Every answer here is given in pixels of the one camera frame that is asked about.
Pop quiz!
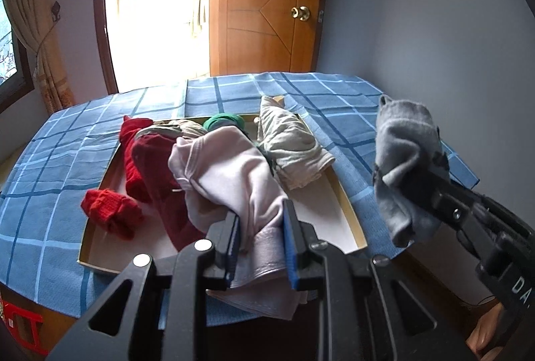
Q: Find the shallow cardboard tray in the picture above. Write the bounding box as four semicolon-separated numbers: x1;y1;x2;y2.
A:
76;114;368;276

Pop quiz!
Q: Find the person's right hand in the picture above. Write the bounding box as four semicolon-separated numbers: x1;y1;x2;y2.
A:
465;299;505;358

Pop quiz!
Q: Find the orange wooden door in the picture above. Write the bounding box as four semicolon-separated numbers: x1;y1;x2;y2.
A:
208;0;325;76

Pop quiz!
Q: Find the blue plaid tablecloth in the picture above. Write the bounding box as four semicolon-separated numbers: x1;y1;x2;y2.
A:
0;70;479;329

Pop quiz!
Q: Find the beige underwear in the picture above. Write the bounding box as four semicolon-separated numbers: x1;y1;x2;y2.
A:
256;94;336;191

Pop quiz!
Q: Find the beige patterned curtain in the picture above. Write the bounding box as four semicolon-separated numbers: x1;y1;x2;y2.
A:
3;0;77;116

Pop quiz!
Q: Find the dark framed window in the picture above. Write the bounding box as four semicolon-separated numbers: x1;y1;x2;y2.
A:
0;0;35;107

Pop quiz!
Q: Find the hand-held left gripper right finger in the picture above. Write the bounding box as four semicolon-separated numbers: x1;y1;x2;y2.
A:
283;200;477;361

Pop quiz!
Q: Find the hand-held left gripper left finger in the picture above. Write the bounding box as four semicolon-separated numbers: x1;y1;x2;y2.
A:
46;214;242;361

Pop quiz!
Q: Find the dark red underwear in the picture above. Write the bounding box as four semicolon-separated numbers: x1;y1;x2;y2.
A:
120;116;206;252

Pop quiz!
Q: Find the dark door frame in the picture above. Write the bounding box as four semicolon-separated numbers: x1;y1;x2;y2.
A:
94;0;118;95

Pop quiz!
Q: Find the grey sock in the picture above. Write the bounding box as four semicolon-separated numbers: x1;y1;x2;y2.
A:
373;94;451;249

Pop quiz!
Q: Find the olive underwear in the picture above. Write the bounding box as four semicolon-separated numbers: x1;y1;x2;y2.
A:
143;119;206;141

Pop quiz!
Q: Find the green underwear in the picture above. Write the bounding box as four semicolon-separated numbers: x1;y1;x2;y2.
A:
203;113;248;134

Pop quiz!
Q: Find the pale pink underwear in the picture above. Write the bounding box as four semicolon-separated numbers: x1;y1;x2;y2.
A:
168;126;310;322

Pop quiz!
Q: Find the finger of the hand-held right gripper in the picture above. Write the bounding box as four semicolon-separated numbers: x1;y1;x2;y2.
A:
403;166;486;258

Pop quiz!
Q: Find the red plastic stool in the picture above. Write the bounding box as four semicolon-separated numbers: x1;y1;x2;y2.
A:
0;299;45;358

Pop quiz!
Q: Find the red sock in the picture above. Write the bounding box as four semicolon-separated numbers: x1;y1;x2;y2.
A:
81;188;144;241

